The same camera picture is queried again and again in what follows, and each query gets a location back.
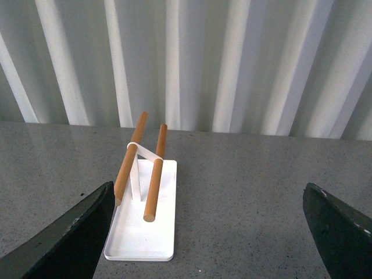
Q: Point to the white rack with wooden bars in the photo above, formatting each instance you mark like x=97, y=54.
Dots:
x=143, y=225

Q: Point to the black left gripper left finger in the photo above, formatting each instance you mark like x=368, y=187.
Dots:
x=71, y=246

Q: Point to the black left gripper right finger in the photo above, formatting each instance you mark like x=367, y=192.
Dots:
x=341, y=233

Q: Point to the white pleated curtain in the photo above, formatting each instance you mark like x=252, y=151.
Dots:
x=291, y=68

